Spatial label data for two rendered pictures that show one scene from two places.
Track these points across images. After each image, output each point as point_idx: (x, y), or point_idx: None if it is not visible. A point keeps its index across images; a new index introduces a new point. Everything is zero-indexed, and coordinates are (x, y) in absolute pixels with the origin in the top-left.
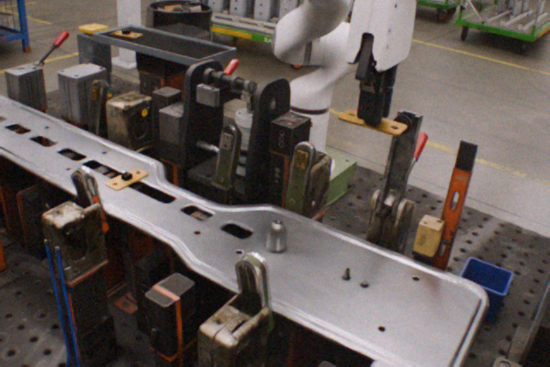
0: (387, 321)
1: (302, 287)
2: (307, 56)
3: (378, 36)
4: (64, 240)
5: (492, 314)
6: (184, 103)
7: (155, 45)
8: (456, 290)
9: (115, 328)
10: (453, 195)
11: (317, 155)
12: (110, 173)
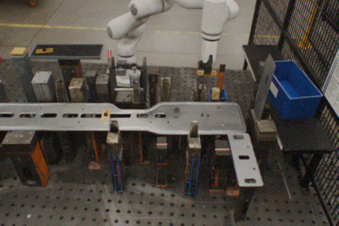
0: (221, 123)
1: None
2: (126, 35)
3: (214, 54)
4: (118, 146)
5: None
6: (109, 78)
7: (69, 53)
8: (230, 106)
9: None
10: (219, 79)
11: None
12: (92, 115)
